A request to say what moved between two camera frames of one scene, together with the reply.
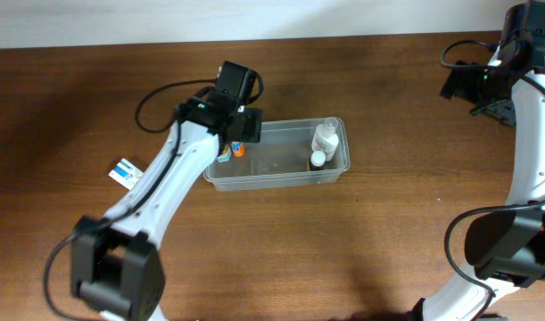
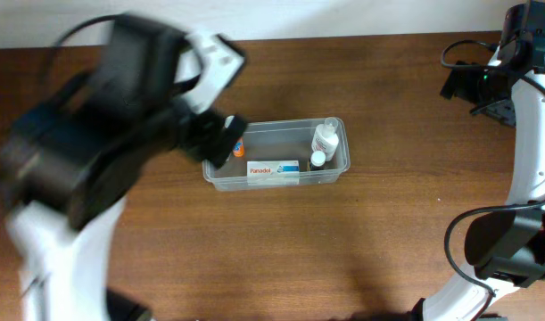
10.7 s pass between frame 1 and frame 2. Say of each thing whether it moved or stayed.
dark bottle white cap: stayed
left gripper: moved
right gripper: stayed
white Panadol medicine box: moved
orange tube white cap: stayed
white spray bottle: stayed
